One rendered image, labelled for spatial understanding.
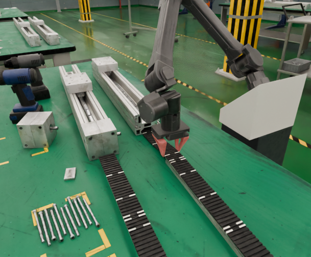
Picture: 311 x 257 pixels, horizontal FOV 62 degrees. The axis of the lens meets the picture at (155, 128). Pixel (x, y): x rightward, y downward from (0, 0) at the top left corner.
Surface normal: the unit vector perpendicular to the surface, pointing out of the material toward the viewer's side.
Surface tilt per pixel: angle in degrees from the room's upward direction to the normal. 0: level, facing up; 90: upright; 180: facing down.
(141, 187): 0
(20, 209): 0
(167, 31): 47
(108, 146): 90
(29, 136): 90
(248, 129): 90
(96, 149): 90
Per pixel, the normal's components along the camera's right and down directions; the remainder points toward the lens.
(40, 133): 0.03, 0.49
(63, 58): 0.49, 0.42
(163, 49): 0.50, -0.44
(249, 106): -0.89, 0.24
